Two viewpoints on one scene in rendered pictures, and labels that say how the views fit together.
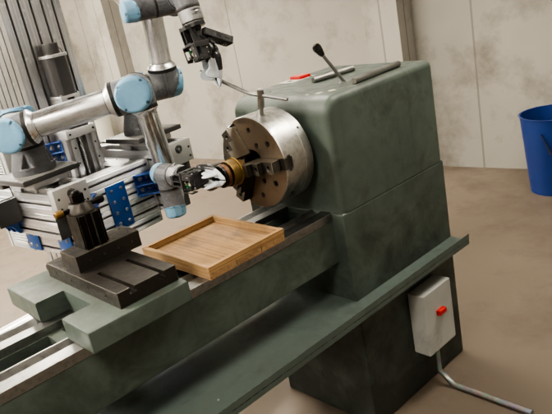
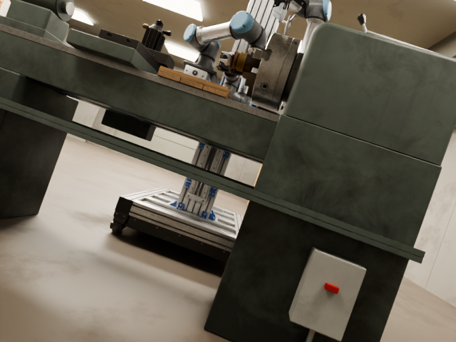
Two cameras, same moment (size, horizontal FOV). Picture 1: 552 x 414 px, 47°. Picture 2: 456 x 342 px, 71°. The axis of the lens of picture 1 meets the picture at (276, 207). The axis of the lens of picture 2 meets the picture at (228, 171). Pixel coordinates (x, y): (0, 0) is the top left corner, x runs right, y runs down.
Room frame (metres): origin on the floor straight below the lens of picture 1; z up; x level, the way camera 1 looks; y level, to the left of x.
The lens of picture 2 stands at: (1.06, -1.01, 0.59)
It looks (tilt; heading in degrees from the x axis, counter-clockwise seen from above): 0 degrees down; 47
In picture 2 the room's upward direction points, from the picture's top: 20 degrees clockwise
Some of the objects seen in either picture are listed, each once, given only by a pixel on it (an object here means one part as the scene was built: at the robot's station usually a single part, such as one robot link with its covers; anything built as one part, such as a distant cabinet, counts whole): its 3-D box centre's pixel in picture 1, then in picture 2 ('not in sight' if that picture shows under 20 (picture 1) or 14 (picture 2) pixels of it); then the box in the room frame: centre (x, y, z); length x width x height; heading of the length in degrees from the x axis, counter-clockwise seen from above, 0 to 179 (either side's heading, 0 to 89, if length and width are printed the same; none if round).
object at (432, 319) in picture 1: (474, 347); (326, 340); (2.03, -0.62, 0.22); 0.42 x 0.18 x 0.44; 40
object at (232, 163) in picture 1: (231, 172); (242, 62); (1.97, 0.12, 1.08); 0.09 x 0.09 x 0.09; 40
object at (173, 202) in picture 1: (173, 200); (229, 96); (2.14, 0.35, 0.98); 0.11 x 0.08 x 0.11; 4
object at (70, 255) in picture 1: (101, 248); (152, 58); (1.74, 0.52, 1.00); 0.20 x 0.10 x 0.05; 130
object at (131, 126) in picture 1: (139, 119); not in sight; (2.58, 0.47, 1.21); 0.15 x 0.15 x 0.10
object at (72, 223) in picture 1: (88, 227); (153, 41); (1.72, 0.53, 1.07); 0.07 x 0.07 x 0.10; 40
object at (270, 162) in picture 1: (265, 166); (257, 58); (1.94, 0.01, 1.08); 0.12 x 0.11 x 0.05; 40
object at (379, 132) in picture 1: (338, 130); (359, 105); (2.34, -0.29, 1.06); 0.59 x 0.48 x 0.39; 130
